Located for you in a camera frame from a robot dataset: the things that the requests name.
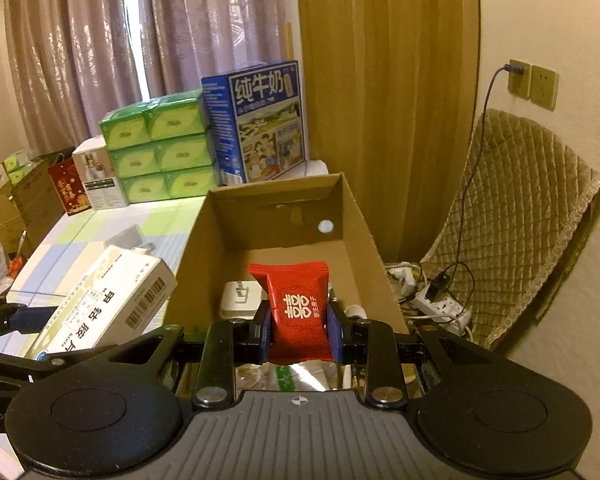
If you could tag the tan curtain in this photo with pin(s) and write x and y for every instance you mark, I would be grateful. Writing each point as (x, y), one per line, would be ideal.
(390, 85)

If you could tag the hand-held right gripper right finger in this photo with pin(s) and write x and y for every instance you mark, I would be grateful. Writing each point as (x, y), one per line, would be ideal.
(332, 332)

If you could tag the black power adapter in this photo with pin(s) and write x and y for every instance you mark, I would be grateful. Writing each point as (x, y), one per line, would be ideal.
(439, 286)

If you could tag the mauve curtain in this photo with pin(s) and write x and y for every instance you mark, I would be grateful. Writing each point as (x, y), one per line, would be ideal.
(80, 50)

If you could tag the wall socket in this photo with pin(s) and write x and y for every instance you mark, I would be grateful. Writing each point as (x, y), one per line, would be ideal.
(521, 82)
(544, 87)

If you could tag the quilted chair cover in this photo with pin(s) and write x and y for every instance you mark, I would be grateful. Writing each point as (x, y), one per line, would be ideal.
(520, 200)

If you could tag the white green medicine box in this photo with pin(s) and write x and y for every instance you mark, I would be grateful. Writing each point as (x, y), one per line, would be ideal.
(105, 305)

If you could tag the blue milk carton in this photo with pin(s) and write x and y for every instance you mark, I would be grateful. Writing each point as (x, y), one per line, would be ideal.
(260, 125)

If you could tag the red gift box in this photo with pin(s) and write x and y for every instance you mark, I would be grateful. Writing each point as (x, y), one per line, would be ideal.
(70, 187)

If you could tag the white product box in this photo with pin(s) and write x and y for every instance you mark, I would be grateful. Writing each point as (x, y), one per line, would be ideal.
(100, 180)

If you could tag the brown cardboard box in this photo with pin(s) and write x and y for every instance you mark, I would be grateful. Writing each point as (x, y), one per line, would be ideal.
(260, 225)

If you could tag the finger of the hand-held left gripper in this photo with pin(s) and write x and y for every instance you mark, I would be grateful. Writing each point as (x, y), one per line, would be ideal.
(40, 366)
(30, 319)

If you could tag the stack of green tissue packs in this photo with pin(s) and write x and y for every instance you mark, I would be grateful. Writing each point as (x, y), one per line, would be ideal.
(160, 155)

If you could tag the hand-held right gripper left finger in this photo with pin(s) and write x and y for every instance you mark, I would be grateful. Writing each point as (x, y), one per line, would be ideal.
(266, 332)

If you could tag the checked cloth desktop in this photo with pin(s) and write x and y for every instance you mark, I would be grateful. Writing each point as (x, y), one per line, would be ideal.
(80, 230)

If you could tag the brown storage carton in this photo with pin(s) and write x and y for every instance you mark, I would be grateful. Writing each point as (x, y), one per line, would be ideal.
(2, 222)
(40, 200)

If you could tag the red snack packet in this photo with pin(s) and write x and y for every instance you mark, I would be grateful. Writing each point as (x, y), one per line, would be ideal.
(295, 310)

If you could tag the white charger adapter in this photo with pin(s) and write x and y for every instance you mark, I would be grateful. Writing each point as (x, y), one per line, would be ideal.
(240, 305)

